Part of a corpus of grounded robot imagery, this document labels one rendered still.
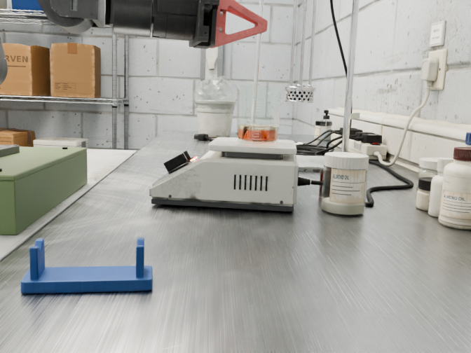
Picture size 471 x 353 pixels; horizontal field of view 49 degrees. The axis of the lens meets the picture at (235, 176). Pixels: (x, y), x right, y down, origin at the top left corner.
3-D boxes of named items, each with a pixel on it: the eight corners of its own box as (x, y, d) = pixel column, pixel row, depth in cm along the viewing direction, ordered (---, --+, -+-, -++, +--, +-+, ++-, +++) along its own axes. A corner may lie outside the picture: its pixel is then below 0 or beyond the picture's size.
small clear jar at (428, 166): (451, 198, 83) (455, 158, 82) (458, 206, 78) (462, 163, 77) (413, 195, 85) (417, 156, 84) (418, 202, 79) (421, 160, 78)
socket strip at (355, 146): (365, 160, 129) (366, 142, 129) (329, 143, 168) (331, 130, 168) (386, 160, 130) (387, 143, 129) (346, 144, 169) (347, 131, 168)
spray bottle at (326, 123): (326, 141, 178) (329, 110, 177) (317, 139, 181) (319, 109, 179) (332, 140, 181) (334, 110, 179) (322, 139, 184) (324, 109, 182)
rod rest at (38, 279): (19, 295, 39) (17, 249, 39) (29, 279, 42) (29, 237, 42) (152, 291, 41) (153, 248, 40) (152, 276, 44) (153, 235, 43)
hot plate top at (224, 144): (206, 150, 68) (206, 144, 68) (216, 142, 80) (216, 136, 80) (296, 155, 67) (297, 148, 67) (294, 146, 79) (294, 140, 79)
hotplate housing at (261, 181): (148, 206, 70) (148, 148, 68) (168, 188, 83) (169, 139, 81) (312, 216, 68) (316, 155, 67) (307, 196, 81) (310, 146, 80)
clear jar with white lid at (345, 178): (317, 206, 74) (321, 150, 73) (359, 207, 74) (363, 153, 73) (324, 216, 68) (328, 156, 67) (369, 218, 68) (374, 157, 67)
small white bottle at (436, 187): (455, 219, 69) (461, 160, 68) (432, 218, 69) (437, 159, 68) (447, 213, 72) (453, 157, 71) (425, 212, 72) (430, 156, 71)
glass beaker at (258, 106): (273, 143, 78) (276, 86, 76) (284, 148, 71) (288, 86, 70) (227, 142, 76) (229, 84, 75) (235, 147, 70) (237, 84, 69)
